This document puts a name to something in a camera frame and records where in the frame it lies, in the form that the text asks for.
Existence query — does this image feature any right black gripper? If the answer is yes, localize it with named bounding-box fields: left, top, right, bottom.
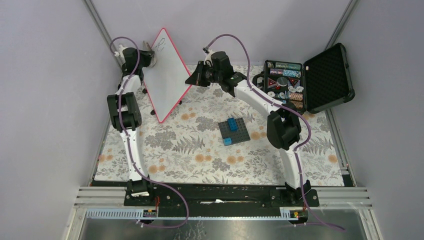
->
left=184, top=62, right=221, bottom=89

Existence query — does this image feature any red framed whiteboard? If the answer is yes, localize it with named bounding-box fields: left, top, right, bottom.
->
left=143, top=28, right=191, bottom=124

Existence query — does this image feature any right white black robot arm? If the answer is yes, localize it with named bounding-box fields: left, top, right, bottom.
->
left=185, top=48, right=311, bottom=207

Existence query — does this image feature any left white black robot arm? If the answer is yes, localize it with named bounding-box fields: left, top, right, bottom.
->
left=106, top=45, right=155, bottom=206

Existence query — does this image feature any blue brick stack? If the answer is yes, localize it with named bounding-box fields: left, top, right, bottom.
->
left=227, top=117, right=238, bottom=132

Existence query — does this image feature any floral table mat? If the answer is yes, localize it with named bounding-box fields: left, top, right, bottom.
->
left=94, top=84, right=344, bottom=187

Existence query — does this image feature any small light blue brick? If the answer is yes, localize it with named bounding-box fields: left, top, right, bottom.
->
left=223, top=137, right=233, bottom=146

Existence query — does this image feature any dark grey brick baseplate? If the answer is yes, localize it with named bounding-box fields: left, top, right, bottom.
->
left=218, top=117, right=251, bottom=145

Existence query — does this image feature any black poker chip case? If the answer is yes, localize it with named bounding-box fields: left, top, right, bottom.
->
left=252, top=43, right=355, bottom=114

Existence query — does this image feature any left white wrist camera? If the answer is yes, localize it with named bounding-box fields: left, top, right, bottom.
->
left=113, top=44, right=127, bottom=60

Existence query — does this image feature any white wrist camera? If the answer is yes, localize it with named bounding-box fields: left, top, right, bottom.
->
left=202, top=47, right=215, bottom=67
left=113, top=44, right=127, bottom=60

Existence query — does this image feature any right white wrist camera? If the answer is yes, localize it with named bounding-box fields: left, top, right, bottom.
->
left=202, top=47, right=215, bottom=67

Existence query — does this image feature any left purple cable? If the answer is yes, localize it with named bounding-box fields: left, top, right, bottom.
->
left=109, top=36, right=190, bottom=230

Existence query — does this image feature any purple cable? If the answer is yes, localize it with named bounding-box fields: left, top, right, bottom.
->
left=202, top=33, right=347, bottom=233
left=109, top=36, right=190, bottom=230

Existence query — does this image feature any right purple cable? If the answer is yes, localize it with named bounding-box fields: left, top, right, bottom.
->
left=202, top=33, right=347, bottom=233

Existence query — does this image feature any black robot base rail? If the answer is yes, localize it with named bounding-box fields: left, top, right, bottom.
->
left=124, top=183, right=320, bottom=218

